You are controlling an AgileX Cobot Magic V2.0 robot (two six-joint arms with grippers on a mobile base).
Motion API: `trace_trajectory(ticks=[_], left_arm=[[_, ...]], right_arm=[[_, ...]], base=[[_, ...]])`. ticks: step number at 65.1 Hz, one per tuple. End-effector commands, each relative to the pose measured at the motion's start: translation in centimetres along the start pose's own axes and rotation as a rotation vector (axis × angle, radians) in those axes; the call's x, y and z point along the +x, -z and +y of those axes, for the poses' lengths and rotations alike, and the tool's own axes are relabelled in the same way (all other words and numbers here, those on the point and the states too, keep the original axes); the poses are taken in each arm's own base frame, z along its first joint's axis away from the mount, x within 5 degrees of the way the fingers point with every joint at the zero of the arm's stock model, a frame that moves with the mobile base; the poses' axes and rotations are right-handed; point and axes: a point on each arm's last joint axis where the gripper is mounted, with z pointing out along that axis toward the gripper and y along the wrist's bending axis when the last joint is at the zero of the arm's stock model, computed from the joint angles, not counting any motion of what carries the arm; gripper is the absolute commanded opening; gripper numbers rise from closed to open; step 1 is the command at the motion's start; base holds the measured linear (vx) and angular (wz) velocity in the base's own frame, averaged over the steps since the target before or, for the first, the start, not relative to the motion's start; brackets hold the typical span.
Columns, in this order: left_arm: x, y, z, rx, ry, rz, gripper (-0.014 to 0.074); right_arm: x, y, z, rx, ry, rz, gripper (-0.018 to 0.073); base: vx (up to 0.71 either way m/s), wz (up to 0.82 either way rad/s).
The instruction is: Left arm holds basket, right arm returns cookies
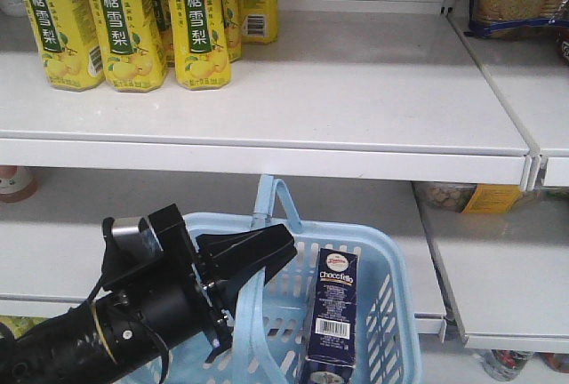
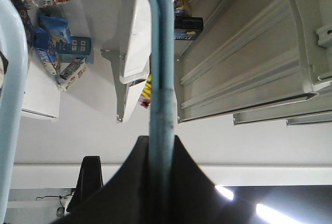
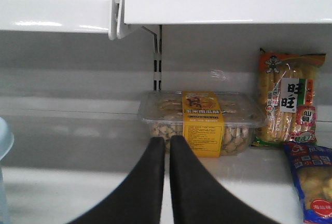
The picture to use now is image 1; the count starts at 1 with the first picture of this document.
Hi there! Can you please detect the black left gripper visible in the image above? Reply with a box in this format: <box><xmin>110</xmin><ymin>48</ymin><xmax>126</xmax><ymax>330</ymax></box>
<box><xmin>100</xmin><ymin>204</ymin><xmax>297</xmax><ymax>362</ymax></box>

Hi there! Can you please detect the light blue shopping basket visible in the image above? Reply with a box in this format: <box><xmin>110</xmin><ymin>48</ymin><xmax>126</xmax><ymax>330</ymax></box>
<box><xmin>110</xmin><ymin>173</ymin><xmax>423</xmax><ymax>384</ymax></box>

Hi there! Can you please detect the dark blue cookie box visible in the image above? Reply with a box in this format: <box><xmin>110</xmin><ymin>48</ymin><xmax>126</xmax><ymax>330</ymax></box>
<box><xmin>296</xmin><ymin>248</ymin><xmax>358</xmax><ymax>383</ymax></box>

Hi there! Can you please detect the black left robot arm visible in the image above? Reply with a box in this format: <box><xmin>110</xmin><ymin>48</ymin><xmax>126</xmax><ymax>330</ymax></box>
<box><xmin>1</xmin><ymin>204</ymin><xmax>297</xmax><ymax>383</ymax></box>

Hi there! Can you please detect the white store shelving unit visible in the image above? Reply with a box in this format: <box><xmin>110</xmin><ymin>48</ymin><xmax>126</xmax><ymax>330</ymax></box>
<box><xmin>0</xmin><ymin>0</ymin><xmax>569</xmax><ymax>384</ymax></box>

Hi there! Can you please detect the yellow pear drink bottle right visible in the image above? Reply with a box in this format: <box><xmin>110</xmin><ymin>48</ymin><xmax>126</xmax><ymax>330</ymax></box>
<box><xmin>168</xmin><ymin>0</ymin><xmax>231</xmax><ymax>91</ymax></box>

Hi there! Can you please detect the yellow pear drink bottle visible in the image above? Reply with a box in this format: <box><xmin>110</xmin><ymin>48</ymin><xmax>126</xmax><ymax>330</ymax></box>
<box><xmin>23</xmin><ymin>0</ymin><xmax>104</xmax><ymax>92</ymax></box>
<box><xmin>89</xmin><ymin>0</ymin><xmax>167</xmax><ymax>92</ymax></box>
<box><xmin>168</xmin><ymin>0</ymin><xmax>231</xmax><ymax>91</ymax></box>

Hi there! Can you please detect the yellow pear drink bottle middle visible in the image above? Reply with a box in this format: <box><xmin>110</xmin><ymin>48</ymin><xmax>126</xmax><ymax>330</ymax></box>
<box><xmin>89</xmin><ymin>0</ymin><xmax>167</xmax><ymax>92</ymax></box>

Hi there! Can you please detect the yellow pear drink bottle left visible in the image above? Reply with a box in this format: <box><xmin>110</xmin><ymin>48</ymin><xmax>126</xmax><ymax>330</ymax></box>
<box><xmin>23</xmin><ymin>0</ymin><xmax>104</xmax><ymax>92</ymax></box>

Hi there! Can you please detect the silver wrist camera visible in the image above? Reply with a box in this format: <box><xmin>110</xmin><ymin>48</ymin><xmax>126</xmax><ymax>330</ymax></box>
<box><xmin>111</xmin><ymin>217</ymin><xmax>163</xmax><ymax>263</ymax></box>

